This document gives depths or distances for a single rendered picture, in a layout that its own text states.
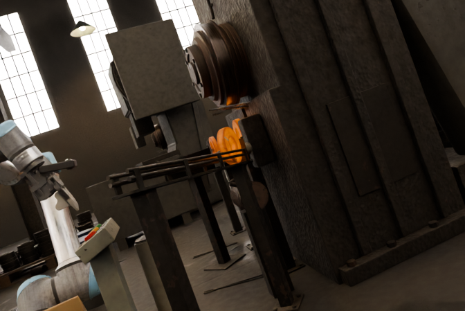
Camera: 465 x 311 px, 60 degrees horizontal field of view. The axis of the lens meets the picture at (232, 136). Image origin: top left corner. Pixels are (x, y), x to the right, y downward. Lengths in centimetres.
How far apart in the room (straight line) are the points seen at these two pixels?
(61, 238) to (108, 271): 67
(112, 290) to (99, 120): 1093
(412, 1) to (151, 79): 329
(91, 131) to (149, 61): 758
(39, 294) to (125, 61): 325
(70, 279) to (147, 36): 343
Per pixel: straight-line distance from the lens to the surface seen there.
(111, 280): 140
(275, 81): 175
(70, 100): 1240
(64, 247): 202
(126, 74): 474
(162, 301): 146
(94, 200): 443
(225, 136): 162
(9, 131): 150
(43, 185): 148
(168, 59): 486
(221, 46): 197
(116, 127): 1216
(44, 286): 200
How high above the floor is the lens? 75
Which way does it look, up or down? level
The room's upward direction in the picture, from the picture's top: 20 degrees counter-clockwise
